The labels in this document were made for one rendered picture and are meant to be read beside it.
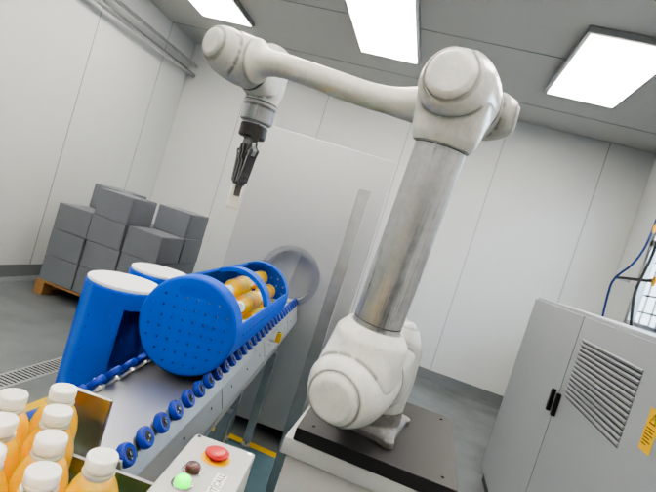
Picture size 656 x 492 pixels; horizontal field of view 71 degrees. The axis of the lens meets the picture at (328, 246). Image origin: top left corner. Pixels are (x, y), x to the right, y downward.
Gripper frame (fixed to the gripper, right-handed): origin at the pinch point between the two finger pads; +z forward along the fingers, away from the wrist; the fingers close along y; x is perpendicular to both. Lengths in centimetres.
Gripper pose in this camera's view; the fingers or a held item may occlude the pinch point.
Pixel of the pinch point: (234, 195)
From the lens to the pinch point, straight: 130.5
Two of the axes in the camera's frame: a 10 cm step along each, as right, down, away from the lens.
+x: -8.5, -2.2, -4.8
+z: -2.9, 9.6, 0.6
